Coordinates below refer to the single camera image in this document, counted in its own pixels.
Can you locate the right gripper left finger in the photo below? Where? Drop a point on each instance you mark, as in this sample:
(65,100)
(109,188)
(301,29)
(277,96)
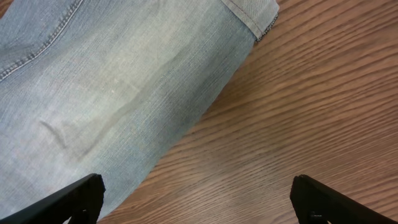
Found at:
(77,203)

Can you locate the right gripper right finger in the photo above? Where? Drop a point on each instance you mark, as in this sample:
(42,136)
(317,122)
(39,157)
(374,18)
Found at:
(315,202)

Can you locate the light blue denim shorts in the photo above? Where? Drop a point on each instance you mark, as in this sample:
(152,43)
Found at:
(109,86)

